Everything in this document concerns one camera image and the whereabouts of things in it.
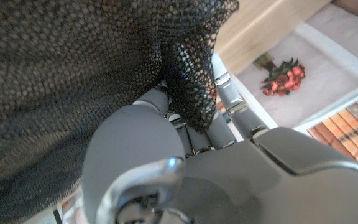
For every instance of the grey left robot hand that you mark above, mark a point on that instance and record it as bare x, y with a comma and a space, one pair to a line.
244, 180

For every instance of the black mesh netting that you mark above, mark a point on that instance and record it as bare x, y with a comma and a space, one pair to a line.
57, 77

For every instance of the printed bookshelf backdrop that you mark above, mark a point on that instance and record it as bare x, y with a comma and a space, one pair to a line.
322, 77

